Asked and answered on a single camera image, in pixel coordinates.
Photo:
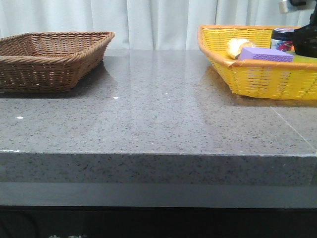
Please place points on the yellow woven basket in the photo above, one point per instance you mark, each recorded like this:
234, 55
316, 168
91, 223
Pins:
257, 78

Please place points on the yellow packing tape roll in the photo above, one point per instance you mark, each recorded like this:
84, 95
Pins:
302, 59

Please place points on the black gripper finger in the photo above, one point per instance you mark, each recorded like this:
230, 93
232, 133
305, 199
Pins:
305, 41

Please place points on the purple foam block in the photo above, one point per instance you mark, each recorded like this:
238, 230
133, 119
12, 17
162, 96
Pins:
249, 53

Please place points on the white curtain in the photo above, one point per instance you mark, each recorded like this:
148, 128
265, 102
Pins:
142, 24

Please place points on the brown wicker basket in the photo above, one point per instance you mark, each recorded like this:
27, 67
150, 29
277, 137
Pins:
49, 62

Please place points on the dark lidded gum jar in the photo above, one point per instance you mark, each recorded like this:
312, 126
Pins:
281, 39

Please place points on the bread roll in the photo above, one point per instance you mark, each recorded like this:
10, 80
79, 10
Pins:
235, 45

